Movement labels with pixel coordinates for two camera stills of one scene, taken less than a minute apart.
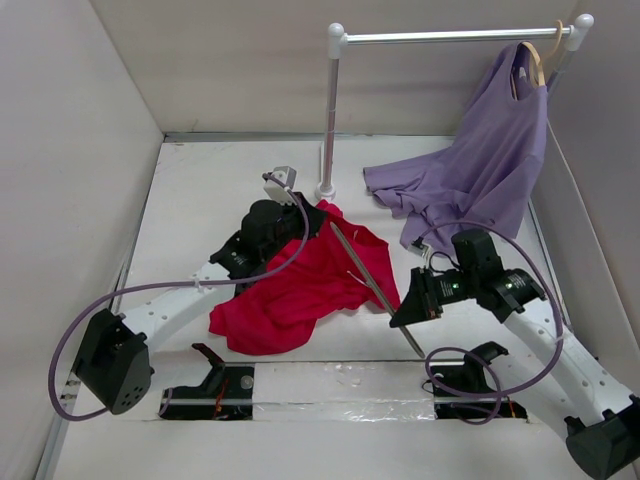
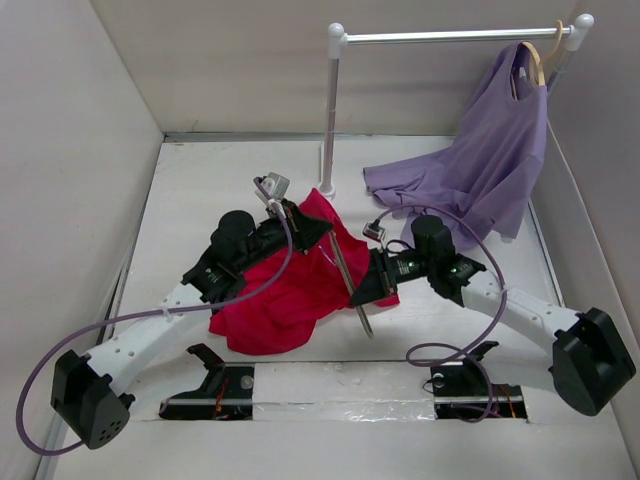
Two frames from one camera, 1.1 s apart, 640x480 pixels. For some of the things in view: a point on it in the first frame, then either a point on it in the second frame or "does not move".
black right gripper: (421, 303) -> (379, 279)
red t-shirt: (277, 311) does not move
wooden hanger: (537, 66) does not move
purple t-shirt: (487, 177) does not move
